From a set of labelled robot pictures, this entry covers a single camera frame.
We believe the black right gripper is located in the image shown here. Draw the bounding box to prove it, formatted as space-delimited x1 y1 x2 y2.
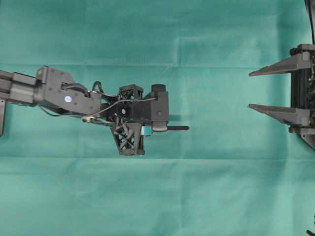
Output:
249 44 315 148

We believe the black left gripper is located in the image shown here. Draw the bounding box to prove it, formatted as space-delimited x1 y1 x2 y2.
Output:
101 84 181 155

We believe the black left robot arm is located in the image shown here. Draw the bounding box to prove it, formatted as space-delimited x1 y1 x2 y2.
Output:
0 66 189 156

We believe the green table cloth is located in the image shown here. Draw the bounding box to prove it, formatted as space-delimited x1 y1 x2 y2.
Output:
0 0 315 236

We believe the black cable top right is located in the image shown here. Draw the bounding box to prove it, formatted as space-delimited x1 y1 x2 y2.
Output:
304 0 315 45

